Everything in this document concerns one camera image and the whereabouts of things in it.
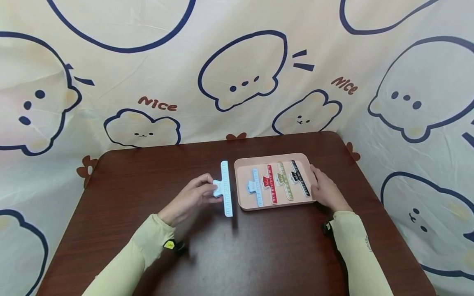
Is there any person's left hand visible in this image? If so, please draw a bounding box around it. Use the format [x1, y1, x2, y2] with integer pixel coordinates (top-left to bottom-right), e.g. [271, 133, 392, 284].
[157, 173, 223, 227]

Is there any person's right hand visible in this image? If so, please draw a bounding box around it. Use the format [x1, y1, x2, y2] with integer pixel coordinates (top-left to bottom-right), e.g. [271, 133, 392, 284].
[309, 164, 353, 213]

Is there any large light blue ruler clip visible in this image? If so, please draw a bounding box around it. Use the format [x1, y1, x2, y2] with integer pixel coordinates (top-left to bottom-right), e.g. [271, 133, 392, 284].
[212, 161, 233, 217]

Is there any pink plastic tray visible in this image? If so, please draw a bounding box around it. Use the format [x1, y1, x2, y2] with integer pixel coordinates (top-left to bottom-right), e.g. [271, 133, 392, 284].
[234, 153, 319, 211]

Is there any person's right forearm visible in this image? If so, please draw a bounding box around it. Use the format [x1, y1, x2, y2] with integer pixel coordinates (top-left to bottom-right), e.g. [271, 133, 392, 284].
[329, 211, 394, 296]

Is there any person's left forearm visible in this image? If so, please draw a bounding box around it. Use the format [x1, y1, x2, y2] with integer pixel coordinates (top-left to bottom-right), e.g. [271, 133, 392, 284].
[82, 213, 176, 296]

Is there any black ruler clip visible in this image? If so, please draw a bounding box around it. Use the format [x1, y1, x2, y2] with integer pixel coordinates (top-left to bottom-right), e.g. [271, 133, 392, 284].
[290, 160, 311, 197]

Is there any olive green ruler clip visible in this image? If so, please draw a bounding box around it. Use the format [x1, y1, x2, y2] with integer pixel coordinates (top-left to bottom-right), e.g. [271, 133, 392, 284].
[276, 162, 294, 201]

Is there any red ruler clip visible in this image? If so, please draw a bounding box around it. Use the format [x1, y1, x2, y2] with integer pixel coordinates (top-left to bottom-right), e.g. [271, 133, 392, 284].
[262, 164, 278, 204]

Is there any small light blue ruler clip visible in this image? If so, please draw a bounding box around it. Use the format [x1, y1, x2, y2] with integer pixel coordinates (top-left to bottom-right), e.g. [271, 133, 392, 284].
[247, 168, 264, 208]

